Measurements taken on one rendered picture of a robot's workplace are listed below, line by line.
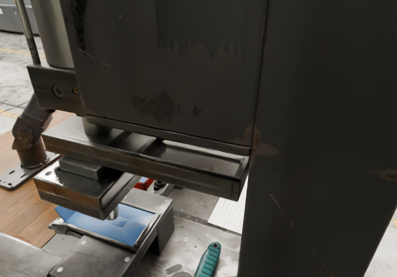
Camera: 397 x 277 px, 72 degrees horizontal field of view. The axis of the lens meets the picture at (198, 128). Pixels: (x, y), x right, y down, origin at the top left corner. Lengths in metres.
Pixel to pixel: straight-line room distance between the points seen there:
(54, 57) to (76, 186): 0.15
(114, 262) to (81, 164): 0.17
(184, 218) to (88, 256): 0.22
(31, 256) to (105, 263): 0.18
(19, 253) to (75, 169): 0.29
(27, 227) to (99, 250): 0.25
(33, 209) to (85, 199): 0.39
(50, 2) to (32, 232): 0.49
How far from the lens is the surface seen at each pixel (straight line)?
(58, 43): 0.32
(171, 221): 0.57
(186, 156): 0.33
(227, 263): 0.56
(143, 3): 0.22
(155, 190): 0.60
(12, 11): 8.57
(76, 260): 0.49
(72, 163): 0.38
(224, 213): 0.64
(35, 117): 0.76
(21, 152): 0.83
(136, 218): 0.52
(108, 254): 0.48
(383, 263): 1.93
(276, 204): 0.25
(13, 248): 0.65
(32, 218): 0.72
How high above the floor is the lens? 1.36
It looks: 29 degrees down
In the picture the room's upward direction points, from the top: straight up
